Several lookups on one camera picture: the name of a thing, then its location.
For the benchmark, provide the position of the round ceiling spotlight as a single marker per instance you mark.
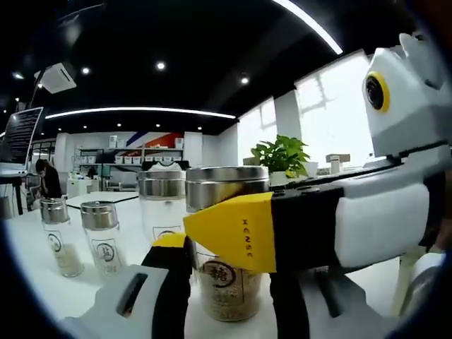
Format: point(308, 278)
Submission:
point(160, 65)
point(85, 70)
point(244, 80)

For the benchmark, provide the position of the tall seasoning bottle white contents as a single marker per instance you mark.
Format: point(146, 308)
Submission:
point(159, 212)

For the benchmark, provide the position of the brown paper bag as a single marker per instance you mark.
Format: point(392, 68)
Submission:
point(251, 161)

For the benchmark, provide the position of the ceiling air conditioner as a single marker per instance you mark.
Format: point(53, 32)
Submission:
point(58, 77)

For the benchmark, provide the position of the black and white shirt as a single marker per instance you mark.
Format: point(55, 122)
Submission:
point(160, 165)

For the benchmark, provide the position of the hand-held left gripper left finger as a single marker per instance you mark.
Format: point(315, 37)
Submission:
point(166, 293)

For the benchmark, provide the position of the short glass seasoning bottle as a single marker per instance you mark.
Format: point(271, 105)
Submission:
point(60, 247)
point(102, 247)

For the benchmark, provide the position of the open laptop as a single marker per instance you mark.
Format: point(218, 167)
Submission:
point(23, 136)

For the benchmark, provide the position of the green potted plant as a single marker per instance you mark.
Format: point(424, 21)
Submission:
point(282, 155)

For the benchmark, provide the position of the narrow window white blinds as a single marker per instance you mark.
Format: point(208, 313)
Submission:
point(257, 134)

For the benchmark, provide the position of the flat cardboard box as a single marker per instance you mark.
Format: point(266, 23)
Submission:
point(339, 157)

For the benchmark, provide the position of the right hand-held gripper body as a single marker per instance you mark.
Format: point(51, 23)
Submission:
point(406, 116)

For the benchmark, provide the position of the row of white storage boxes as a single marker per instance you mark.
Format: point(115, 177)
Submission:
point(130, 160)

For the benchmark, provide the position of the storage shelf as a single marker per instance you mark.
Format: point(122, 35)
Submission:
point(143, 155)

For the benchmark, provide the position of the wide window white blinds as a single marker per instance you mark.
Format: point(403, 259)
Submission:
point(332, 113)

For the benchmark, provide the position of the white cabinet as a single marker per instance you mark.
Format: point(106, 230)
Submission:
point(79, 187)

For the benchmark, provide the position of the curved ceiling light strip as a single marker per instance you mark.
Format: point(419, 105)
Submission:
point(141, 109)

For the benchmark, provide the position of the tall seasoning bottle brown contents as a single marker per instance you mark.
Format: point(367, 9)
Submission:
point(229, 296)

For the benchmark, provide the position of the standing desk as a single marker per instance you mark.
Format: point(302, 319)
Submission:
point(17, 197)

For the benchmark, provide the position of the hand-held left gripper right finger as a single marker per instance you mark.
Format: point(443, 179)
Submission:
point(289, 310)

